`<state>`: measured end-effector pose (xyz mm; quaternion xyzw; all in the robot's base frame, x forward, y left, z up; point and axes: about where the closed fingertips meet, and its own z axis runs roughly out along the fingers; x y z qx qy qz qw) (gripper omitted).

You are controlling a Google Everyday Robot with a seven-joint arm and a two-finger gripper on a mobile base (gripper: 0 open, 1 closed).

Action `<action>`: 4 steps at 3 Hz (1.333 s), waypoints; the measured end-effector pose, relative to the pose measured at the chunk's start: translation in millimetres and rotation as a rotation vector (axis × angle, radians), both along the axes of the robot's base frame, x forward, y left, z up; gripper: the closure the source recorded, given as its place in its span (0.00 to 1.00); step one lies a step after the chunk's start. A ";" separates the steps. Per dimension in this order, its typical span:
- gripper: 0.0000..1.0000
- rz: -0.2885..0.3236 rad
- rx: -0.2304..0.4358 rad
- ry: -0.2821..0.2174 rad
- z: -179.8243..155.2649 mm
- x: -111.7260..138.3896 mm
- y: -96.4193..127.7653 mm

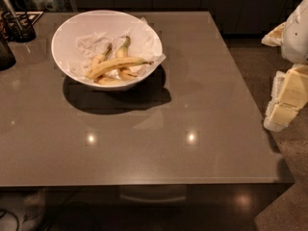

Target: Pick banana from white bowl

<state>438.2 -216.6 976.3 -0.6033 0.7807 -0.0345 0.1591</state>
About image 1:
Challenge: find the white paper towel in bowl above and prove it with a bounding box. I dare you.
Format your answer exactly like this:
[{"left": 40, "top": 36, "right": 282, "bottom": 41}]
[{"left": 67, "top": 14, "right": 166, "bottom": 86}]

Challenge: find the white object under table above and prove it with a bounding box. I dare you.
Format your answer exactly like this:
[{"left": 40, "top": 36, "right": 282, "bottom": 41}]
[{"left": 0, "top": 189, "right": 46, "bottom": 231}]

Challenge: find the dark container at left edge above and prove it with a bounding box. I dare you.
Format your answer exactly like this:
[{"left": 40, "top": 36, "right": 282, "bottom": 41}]
[{"left": 0, "top": 38, "right": 16, "bottom": 70}]

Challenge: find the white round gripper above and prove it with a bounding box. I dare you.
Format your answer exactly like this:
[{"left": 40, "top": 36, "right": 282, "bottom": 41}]
[{"left": 264, "top": 64, "right": 308, "bottom": 132}]

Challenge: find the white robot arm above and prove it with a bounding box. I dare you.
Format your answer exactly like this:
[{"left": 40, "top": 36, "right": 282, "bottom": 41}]
[{"left": 262, "top": 0, "right": 308, "bottom": 132}]

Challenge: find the yellow banana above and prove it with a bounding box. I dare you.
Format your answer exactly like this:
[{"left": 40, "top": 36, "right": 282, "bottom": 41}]
[
  {"left": 86, "top": 57, "right": 153, "bottom": 80},
  {"left": 90, "top": 44, "right": 113, "bottom": 70},
  {"left": 115, "top": 36, "right": 137, "bottom": 81}
]

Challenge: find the black wire utensil holder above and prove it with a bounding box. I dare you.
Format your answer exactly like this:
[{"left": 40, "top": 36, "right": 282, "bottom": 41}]
[{"left": 3, "top": 12, "right": 37, "bottom": 42}]

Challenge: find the white ceramic bowl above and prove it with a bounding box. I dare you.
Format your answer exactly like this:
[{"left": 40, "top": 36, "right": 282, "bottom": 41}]
[{"left": 51, "top": 11, "right": 157, "bottom": 91}]

